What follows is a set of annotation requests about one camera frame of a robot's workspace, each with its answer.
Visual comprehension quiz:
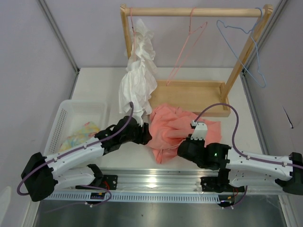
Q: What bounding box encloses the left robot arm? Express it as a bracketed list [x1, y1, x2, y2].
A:
[20, 116, 152, 202]

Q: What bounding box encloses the white plastic basket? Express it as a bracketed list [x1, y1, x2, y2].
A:
[44, 100, 109, 156]

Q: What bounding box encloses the blue wire hanger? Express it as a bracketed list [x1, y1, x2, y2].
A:
[216, 8, 267, 88]

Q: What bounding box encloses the purple cable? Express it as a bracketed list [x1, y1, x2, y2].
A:
[17, 101, 134, 196]
[195, 103, 293, 166]

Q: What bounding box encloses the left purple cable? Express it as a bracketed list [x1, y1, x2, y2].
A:
[17, 101, 134, 196]

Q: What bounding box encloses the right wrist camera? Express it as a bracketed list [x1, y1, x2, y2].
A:
[190, 121, 208, 140]

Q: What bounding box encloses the white garment on hanger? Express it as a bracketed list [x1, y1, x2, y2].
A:
[118, 19, 157, 125]

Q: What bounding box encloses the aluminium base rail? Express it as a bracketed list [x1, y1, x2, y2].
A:
[44, 167, 289, 204]

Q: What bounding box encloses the wooden clothes rack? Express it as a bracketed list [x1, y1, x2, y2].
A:
[120, 4, 273, 114]

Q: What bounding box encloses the pink hanger with white garment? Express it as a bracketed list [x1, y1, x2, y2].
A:
[130, 7, 137, 62]

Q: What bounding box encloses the empty pink wire hanger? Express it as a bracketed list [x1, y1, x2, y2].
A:
[166, 7, 208, 85]

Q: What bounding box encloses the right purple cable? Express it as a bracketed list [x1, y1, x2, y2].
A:
[195, 103, 293, 166]

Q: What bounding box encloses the pastel floral cloth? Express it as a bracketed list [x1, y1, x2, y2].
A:
[58, 122, 100, 152]

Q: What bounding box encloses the pink skirt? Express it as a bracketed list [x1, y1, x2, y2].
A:
[148, 103, 223, 165]

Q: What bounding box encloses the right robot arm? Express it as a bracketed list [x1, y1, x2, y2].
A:
[177, 137, 303, 195]

